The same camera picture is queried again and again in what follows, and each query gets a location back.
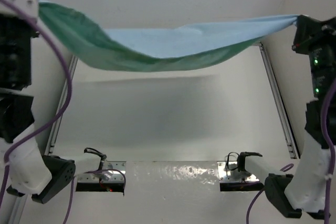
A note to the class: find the light blue pillowcase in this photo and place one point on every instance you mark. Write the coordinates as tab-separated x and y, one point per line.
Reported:
189	47

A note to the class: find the metal base plate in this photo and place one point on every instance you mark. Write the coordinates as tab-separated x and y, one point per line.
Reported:
227	174
113	172

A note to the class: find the aluminium table frame rail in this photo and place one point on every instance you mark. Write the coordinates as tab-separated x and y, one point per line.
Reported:
198	115

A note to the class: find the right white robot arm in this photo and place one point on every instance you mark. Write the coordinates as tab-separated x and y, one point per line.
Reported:
309	188

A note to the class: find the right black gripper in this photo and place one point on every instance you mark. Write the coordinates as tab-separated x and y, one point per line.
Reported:
311	30

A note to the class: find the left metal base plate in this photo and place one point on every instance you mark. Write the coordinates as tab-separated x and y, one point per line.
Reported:
113	172

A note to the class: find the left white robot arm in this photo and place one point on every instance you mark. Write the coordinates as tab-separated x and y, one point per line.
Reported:
30	172

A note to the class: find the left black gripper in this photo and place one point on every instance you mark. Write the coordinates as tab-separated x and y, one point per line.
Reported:
2	14

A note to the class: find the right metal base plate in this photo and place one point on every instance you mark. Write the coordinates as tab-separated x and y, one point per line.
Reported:
227	174

